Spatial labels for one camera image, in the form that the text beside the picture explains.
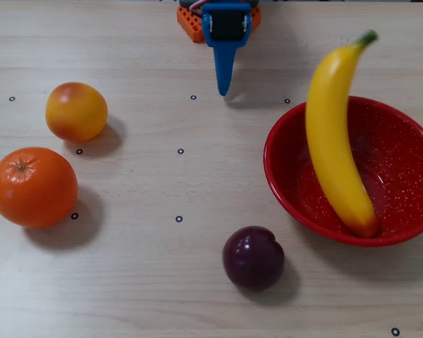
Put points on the yellow red plastic peach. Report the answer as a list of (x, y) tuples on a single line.
[(75, 112)]

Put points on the dark purple plastic plum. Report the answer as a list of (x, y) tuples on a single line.
[(252, 258)]

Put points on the orange plastic orange fruit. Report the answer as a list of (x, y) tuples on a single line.
[(33, 188)]

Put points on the yellow plastic banana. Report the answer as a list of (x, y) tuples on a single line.
[(329, 141)]

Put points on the orange robot base plate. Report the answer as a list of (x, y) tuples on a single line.
[(190, 26)]

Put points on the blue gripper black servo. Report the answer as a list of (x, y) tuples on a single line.
[(228, 25)]

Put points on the red speckled enamel bowl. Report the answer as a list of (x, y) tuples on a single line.
[(398, 169)]

